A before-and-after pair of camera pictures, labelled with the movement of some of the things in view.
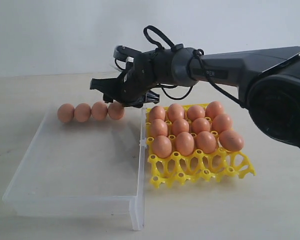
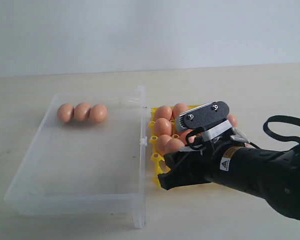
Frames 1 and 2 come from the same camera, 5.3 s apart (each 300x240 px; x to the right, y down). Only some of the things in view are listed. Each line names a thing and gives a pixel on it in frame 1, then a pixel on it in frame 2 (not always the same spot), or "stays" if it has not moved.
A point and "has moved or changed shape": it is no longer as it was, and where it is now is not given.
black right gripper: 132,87 -> 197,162
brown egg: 65,112 stays
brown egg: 115,110 -> 173,145
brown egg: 162,146 stays
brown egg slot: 157,112 -> 163,112
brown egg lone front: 180,125 has moved or changed shape
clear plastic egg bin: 94,168 stays
